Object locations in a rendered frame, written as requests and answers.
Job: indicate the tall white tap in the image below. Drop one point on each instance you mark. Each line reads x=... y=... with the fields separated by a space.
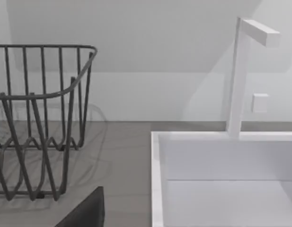
x=239 y=78

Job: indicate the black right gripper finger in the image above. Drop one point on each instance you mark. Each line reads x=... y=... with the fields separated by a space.
x=90 y=210

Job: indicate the small white tap knob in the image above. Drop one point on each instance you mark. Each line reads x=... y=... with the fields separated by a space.
x=259 y=102

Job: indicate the white sink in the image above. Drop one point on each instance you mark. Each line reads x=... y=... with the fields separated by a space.
x=207 y=160

